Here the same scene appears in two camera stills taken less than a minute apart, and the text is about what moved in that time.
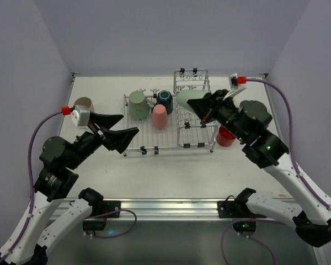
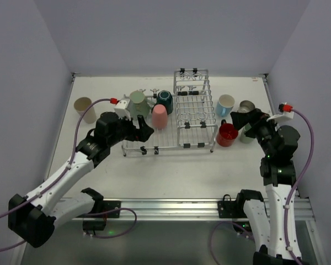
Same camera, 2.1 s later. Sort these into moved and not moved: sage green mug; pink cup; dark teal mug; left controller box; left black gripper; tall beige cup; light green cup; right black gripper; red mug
Moved: light green cup; right black gripper; left black gripper
Not moved: red mug; dark teal mug; pink cup; sage green mug; tall beige cup; left controller box
